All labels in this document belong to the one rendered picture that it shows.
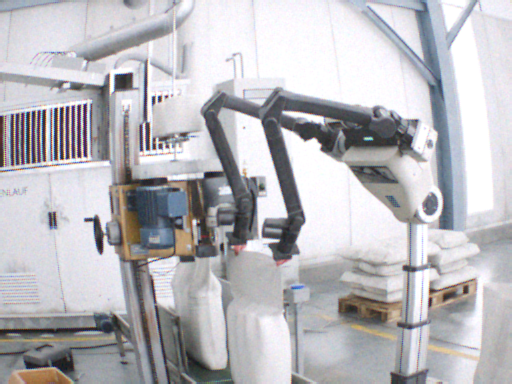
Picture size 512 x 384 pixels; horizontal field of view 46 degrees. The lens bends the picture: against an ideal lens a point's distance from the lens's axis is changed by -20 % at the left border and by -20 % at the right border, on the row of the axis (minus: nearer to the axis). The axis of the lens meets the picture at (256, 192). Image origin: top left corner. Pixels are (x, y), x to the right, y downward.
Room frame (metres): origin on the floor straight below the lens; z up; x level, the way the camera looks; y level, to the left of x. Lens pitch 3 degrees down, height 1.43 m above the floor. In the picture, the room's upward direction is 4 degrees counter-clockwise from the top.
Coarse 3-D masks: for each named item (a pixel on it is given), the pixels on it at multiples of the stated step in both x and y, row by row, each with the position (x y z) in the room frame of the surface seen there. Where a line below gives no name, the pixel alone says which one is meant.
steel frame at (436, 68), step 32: (0, 0) 6.11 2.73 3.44; (32, 0) 6.31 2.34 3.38; (64, 0) 6.45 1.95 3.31; (352, 0) 7.87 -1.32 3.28; (384, 0) 8.09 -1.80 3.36; (416, 0) 8.52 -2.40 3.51; (384, 32) 8.06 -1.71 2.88; (448, 32) 8.57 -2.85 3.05; (416, 64) 8.20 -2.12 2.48; (448, 64) 8.25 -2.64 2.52; (448, 96) 8.21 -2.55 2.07; (448, 128) 8.19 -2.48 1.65; (448, 160) 8.40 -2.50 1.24; (448, 192) 8.44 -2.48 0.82; (448, 224) 8.46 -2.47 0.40
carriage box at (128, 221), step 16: (112, 192) 3.04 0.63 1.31; (112, 208) 3.11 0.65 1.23; (128, 224) 2.92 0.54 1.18; (192, 224) 3.03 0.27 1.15; (128, 240) 2.91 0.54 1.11; (176, 240) 3.00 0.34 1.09; (192, 240) 3.03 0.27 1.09; (128, 256) 2.91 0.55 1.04; (144, 256) 2.94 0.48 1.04; (160, 256) 2.97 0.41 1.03; (176, 256) 3.00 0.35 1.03
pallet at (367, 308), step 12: (444, 288) 5.74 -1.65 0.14; (456, 288) 6.17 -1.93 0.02; (468, 288) 5.82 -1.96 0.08; (348, 300) 5.98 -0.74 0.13; (360, 300) 5.87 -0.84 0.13; (372, 300) 5.76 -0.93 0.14; (432, 300) 5.59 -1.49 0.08; (444, 300) 5.77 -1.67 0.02; (456, 300) 5.74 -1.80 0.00; (360, 312) 5.76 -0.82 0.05; (372, 312) 5.70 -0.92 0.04; (384, 312) 5.41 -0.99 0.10; (396, 312) 5.41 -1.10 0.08
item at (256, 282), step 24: (240, 264) 2.96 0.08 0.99; (264, 264) 2.72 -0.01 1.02; (240, 288) 2.98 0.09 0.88; (264, 288) 2.73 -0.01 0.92; (240, 312) 2.79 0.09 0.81; (264, 312) 2.68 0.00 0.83; (240, 336) 2.76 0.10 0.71; (264, 336) 2.63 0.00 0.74; (288, 336) 2.68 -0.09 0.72; (240, 360) 2.77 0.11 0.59; (264, 360) 2.63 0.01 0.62; (288, 360) 2.67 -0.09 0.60
